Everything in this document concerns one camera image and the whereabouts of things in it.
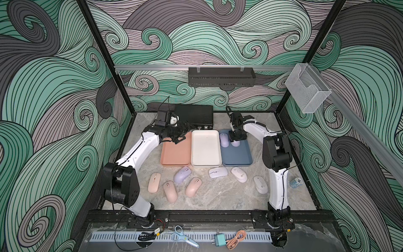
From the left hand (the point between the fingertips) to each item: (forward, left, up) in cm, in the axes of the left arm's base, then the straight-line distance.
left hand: (191, 130), depth 82 cm
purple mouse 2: (+7, -21, -19) cm, 29 cm away
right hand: (+8, -27, -19) cm, 34 cm away
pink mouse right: (-23, -1, -20) cm, 30 cm away
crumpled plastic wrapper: (-22, -55, -16) cm, 61 cm away
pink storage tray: (-4, +10, -19) cm, 22 cm away
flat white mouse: (-14, -15, -20) cm, 29 cm away
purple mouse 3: (+3, -28, -18) cm, 33 cm away
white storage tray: (+2, -9, -23) cm, 25 cm away
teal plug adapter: (-45, -14, -19) cm, 51 cm away
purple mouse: (-17, +5, -19) cm, 26 cm away
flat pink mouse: (-21, +20, -20) cm, 35 cm away
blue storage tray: (-4, -26, -21) cm, 34 cm away
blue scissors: (-44, +4, -22) cm, 49 cm away
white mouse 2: (-22, -38, -19) cm, 48 cm away
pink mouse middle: (-25, +11, -21) cm, 34 cm away
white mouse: (-17, -28, -20) cm, 38 cm away
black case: (+29, -4, -21) cm, 37 cm away
